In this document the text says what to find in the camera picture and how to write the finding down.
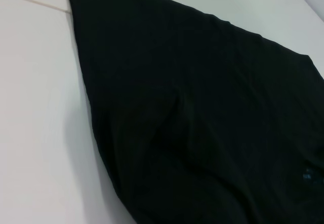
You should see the black shirt with FREE print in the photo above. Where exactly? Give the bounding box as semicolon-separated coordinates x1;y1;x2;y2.
64;0;324;224

